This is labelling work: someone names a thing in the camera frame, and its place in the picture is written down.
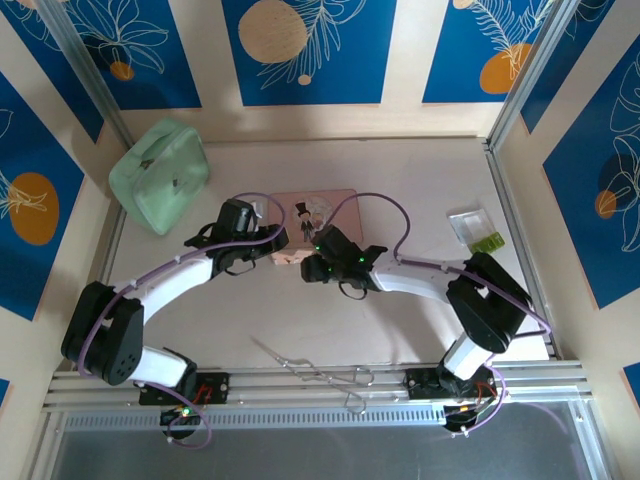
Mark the pink tin box with couple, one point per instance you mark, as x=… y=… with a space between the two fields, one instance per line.
x=345 y=210

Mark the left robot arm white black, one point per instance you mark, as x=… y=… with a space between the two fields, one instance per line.
x=170 y=280

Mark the mint green fabric pouch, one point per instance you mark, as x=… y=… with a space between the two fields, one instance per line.
x=160 y=175

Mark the clear plastic packet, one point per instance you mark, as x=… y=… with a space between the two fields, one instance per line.
x=470 y=220

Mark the green block strip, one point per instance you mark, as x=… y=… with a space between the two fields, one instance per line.
x=489 y=243

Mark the grey metal sheet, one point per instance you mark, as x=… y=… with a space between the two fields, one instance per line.
x=325 y=455

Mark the aluminium side rail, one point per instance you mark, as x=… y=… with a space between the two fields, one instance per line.
x=515 y=225
x=114 y=240

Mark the aluminium frame rail wide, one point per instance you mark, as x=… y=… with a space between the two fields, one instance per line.
x=275 y=396

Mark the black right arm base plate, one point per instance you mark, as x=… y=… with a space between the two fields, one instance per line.
x=420 y=385

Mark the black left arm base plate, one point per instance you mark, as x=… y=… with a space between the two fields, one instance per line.
x=215 y=387

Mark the aluminium frame post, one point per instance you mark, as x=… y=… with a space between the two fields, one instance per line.
x=85 y=65
x=530 y=65

